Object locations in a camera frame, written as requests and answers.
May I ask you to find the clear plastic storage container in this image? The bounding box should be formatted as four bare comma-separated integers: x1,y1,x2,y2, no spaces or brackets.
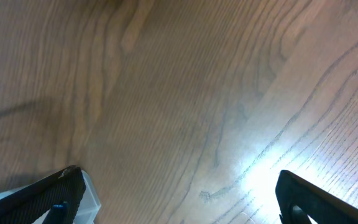
0,170,101,224

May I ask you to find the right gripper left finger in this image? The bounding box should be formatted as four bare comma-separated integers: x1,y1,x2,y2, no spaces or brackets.
0,165,86,224

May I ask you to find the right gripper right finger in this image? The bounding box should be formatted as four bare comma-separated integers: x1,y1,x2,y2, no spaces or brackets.
275,170,358,224

